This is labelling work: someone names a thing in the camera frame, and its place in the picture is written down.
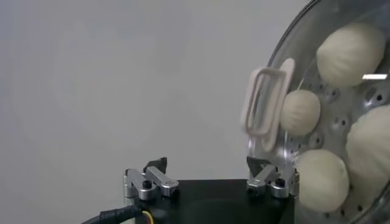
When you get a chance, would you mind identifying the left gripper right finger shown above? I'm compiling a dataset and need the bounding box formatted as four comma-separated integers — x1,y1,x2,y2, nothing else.
246,156,300,200

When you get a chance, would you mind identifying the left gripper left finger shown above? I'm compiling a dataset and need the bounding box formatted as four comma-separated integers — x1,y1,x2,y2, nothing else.
122,156,180,207

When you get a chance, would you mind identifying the white steamed baozi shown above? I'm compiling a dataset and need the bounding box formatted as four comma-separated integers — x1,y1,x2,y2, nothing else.
280,89,322,137
346,105,390,186
316,21,386,89
294,149,350,213

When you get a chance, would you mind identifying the glass lid with cream handle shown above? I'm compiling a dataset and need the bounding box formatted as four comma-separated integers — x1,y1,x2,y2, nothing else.
240,0,390,224

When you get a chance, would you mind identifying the perforated steel steamer basket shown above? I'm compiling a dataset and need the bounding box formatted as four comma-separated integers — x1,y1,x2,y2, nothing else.
268,0,390,224

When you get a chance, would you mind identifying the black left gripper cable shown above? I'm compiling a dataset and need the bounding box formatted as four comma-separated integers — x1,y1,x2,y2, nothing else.
80,205,153,224

